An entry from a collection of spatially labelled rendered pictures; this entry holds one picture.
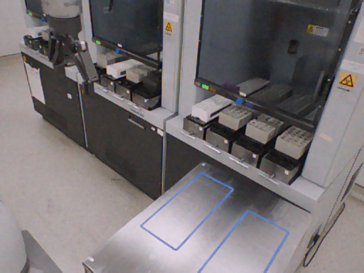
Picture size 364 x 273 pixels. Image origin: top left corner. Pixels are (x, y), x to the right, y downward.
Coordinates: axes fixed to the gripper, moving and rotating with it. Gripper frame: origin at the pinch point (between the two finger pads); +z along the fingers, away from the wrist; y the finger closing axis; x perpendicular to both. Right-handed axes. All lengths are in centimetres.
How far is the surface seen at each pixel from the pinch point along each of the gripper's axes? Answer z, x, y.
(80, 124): 89, 66, -120
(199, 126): 40, 66, -6
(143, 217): 38.0, 6.4, 19.9
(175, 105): 41, 75, -31
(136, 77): 34, 74, -61
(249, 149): 39, 67, 22
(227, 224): 38, 23, 41
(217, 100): 34, 85, -10
